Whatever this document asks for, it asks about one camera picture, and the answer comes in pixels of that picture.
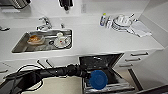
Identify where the small clear glass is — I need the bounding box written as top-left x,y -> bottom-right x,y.
105,16 -> 113,30

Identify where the stack of white plates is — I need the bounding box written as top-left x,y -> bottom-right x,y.
111,13 -> 137,33

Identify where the white wall outlet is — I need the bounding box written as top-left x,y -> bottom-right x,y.
80,3 -> 87,14

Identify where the white mug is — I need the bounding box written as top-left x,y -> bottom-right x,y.
53,32 -> 72,50

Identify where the chrome faucet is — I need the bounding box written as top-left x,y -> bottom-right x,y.
35,15 -> 53,32

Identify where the orange brown dish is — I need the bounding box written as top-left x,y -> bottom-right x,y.
27,34 -> 46,46

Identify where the small chrome sink knob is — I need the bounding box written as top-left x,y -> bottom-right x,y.
59,22 -> 66,30

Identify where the small blue label bottle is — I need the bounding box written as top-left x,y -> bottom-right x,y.
99,13 -> 108,28

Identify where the white drawer unit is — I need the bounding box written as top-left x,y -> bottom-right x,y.
0,61 -> 14,83
113,49 -> 158,71

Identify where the steel sink basin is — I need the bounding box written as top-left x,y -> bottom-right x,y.
10,28 -> 74,54

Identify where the white sink base cabinet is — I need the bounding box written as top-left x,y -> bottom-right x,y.
3,54 -> 81,79

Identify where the stainless steel dishwasher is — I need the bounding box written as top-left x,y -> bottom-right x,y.
78,53 -> 138,94

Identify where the black soap dispenser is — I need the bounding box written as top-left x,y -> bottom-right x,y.
58,0 -> 74,13

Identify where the blue bowl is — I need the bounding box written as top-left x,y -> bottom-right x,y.
89,69 -> 109,90

